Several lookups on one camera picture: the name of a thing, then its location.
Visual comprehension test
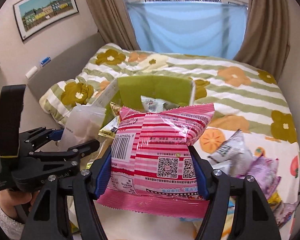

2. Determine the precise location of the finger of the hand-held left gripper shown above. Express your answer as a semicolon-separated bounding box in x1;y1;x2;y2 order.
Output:
20;127;64;153
34;140;100;163

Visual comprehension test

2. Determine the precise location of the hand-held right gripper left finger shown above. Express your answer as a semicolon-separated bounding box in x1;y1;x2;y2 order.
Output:
20;146;115;240

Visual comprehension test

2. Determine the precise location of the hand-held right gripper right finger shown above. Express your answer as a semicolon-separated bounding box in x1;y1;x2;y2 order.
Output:
189;145;282;240

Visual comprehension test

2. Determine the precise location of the translucent plastic bag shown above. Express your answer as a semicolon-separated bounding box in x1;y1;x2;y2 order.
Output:
60;104;105;153

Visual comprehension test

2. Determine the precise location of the pink striped snack packet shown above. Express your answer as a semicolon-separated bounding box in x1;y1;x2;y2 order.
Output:
97;103;215;214

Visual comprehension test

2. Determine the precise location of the green cardboard box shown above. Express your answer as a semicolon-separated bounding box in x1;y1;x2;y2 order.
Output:
91;75;197;130

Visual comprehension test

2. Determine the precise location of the person's left hand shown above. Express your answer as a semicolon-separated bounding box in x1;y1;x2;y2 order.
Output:
0;190;39;219

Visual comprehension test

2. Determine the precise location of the yellow white snack packet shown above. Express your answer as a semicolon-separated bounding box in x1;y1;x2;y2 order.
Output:
98;116;120;139

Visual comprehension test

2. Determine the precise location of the pile of assorted snack packets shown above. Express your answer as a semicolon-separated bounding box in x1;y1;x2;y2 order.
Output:
207;130;300;230

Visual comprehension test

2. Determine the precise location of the blue white small object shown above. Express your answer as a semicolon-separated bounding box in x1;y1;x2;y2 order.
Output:
40;56;52;68

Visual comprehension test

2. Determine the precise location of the fruit print bed sheet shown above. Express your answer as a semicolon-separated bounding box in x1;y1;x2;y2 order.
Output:
197;127;300;205

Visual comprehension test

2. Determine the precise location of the grey headboard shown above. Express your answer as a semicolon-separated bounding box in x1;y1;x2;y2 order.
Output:
27;32;105;130

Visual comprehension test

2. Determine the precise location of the grey white snack packet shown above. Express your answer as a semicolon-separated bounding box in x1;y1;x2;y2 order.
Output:
140;95;175;113

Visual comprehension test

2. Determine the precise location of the flowered striped quilt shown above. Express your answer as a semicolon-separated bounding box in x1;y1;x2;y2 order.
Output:
39;42;298;145

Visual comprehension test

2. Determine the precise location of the framed landscape picture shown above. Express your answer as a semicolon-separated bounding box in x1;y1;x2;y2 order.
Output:
13;0;79;42

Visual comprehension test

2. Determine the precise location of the brown curtain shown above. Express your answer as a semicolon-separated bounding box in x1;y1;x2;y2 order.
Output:
234;0;294;85
80;0;140;50

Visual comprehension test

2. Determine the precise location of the blue sheer curtain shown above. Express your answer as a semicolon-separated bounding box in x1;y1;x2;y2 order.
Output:
125;1;248;59

